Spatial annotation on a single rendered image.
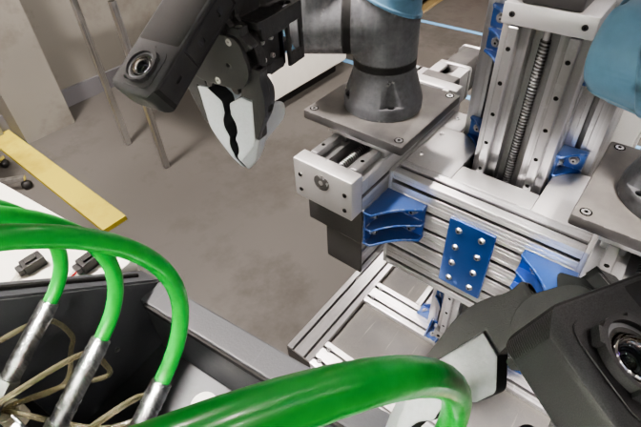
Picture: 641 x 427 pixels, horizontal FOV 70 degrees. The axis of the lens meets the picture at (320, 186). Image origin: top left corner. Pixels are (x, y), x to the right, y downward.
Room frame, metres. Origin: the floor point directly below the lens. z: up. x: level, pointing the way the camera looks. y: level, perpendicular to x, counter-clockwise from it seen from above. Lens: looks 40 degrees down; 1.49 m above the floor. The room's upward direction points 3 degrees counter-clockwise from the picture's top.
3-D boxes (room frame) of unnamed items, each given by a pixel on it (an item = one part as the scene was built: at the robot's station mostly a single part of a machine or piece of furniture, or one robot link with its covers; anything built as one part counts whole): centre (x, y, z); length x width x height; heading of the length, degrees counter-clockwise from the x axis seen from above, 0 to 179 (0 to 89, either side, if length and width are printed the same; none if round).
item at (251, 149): (0.37, 0.05, 1.26); 0.06 x 0.03 x 0.09; 146
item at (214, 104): (0.39, 0.08, 1.26); 0.06 x 0.03 x 0.09; 146
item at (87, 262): (0.42, 0.38, 0.99); 0.12 x 0.02 x 0.02; 141
